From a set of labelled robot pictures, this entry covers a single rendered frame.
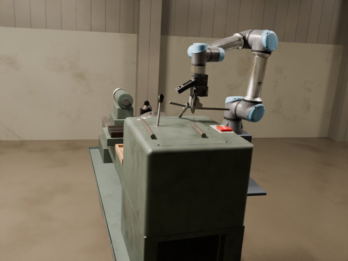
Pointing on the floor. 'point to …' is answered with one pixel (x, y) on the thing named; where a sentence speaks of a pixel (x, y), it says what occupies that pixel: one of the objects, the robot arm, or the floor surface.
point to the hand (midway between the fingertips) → (191, 111)
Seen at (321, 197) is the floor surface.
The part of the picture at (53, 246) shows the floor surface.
